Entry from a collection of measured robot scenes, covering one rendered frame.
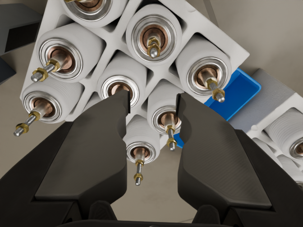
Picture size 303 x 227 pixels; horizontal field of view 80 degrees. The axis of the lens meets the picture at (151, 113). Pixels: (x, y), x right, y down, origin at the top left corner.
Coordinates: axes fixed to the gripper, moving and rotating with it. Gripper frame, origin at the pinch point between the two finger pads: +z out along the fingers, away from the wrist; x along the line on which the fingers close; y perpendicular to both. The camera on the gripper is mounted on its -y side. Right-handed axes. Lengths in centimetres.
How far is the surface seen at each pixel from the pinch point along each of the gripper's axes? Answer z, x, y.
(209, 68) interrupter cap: 21.2, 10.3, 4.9
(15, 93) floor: 46, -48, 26
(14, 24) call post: 32.3, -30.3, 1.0
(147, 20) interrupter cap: 20.9, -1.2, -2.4
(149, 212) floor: 46, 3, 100
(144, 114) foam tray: 28.3, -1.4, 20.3
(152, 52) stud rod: 12.2, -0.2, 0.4
